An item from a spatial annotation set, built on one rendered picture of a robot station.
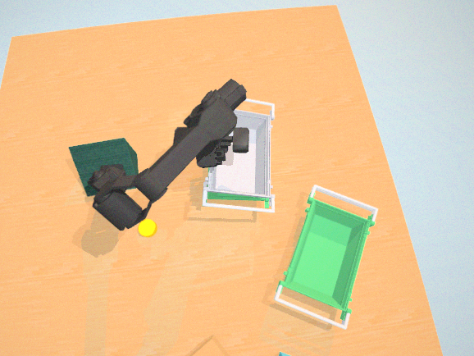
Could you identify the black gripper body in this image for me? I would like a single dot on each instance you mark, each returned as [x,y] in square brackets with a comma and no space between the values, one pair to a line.
[240,138]

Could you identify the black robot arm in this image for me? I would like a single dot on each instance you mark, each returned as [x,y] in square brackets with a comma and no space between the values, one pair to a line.
[209,121]

